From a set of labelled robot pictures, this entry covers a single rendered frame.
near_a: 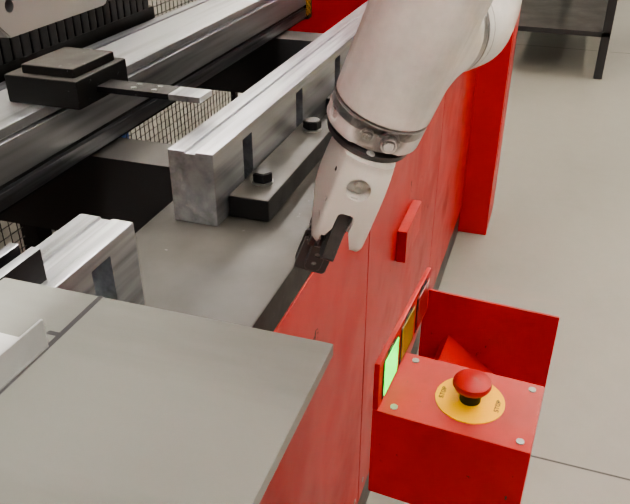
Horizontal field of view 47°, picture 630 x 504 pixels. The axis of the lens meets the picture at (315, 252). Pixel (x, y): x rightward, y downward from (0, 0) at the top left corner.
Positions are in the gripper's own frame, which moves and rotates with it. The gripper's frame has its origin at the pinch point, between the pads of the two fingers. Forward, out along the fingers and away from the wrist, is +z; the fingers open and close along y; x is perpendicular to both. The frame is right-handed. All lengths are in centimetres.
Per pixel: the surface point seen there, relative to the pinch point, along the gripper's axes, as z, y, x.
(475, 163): 84, 157, -79
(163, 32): 20, 67, 26
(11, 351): -8.9, -25.3, 21.1
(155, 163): 19.9, 30.9, 19.4
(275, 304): 7.8, -1.0, 1.8
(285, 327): 12.7, 0.4, -0.6
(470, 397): 5.6, -8.8, -18.8
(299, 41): 31, 102, -1
